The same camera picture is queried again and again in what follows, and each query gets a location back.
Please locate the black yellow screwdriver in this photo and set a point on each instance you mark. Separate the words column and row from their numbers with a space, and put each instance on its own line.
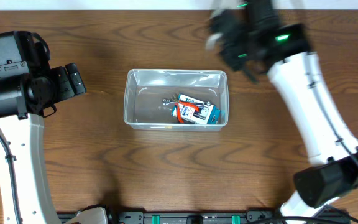
column 161, row 127

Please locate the clear plastic container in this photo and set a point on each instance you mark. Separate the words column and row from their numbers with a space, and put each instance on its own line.
column 146, row 88

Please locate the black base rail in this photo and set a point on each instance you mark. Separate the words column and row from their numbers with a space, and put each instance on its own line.
column 201, row 218

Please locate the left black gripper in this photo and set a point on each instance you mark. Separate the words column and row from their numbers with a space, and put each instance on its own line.
column 63, row 91

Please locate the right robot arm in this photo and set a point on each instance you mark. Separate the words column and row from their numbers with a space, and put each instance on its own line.
column 293, row 68

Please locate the red-handled pliers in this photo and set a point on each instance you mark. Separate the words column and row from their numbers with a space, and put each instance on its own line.
column 180, row 110

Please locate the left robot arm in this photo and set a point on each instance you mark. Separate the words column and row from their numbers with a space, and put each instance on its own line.
column 28, row 86

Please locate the silver double-ended wrench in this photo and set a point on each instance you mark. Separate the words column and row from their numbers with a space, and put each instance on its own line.
column 186, row 103

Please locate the blue white cardboard box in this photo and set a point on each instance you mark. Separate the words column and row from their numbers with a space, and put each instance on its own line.
column 207, row 115

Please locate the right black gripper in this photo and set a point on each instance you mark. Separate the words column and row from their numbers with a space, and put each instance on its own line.
column 233, row 63

